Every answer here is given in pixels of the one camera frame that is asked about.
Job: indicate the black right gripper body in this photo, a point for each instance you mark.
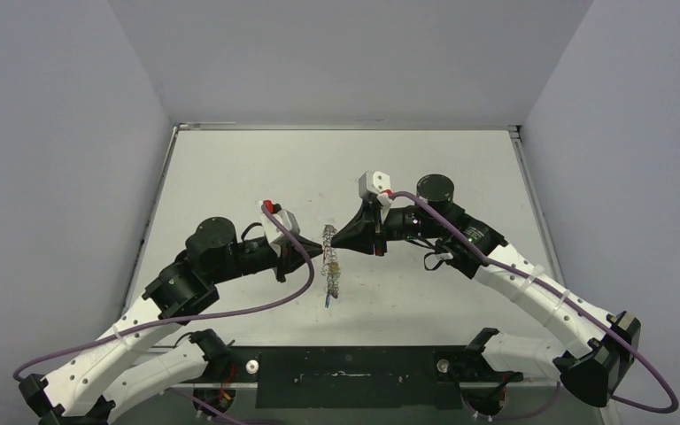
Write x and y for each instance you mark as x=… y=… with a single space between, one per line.
x=376 y=231

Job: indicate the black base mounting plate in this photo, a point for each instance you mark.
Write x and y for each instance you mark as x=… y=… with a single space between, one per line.
x=358 y=376

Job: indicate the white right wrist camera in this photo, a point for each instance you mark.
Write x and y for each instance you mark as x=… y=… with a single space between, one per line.
x=374 y=188

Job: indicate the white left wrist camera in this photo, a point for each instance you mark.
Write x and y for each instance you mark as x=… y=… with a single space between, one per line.
x=277 y=223

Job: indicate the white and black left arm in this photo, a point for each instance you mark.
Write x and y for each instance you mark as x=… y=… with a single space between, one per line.
x=102 y=382

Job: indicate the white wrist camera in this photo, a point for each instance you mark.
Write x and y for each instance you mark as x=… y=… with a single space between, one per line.
x=277 y=223
x=374 y=188

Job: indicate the metal ring disc with keyrings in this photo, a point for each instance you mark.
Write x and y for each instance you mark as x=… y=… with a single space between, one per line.
x=329 y=258

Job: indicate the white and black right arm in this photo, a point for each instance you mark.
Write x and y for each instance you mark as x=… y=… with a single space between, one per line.
x=483 y=255

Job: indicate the aluminium frame rail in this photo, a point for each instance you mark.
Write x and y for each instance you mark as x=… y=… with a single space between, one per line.
x=593 y=375

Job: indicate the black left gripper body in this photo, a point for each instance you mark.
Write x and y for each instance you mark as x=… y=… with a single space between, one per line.
x=284 y=263

